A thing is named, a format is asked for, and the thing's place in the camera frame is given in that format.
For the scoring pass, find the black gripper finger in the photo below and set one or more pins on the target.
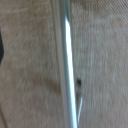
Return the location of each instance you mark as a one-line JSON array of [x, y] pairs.
[[1, 46]]

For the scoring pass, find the woven beige screen panel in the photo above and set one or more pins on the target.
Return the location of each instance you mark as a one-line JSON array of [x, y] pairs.
[[26, 66]]

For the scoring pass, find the metal screen frame pole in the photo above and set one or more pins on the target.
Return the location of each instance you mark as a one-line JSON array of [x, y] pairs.
[[66, 60]]

